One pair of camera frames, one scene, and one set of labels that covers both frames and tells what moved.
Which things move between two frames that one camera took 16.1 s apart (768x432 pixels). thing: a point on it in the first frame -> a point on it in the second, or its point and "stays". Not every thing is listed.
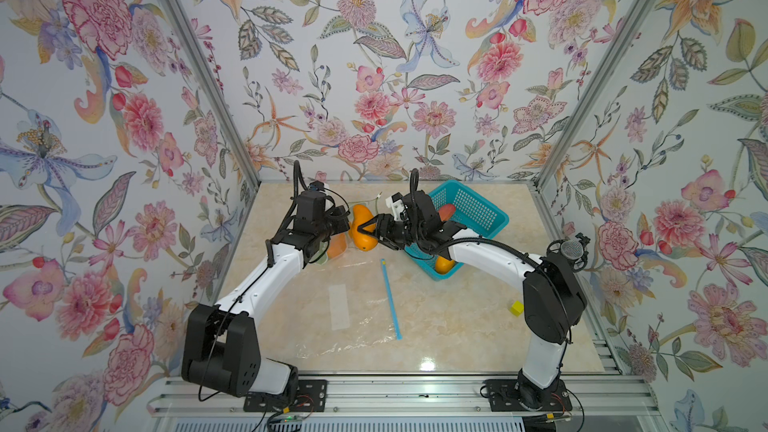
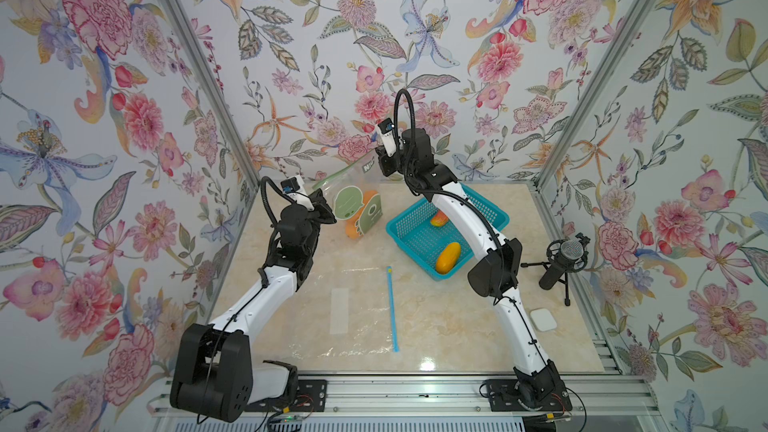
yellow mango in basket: x=443 y=265 stays
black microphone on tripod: x=574 y=250 stays
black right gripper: x=383 y=221 -> x=388 y=162
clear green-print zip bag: x=339 y=244 -> x=355 y=195
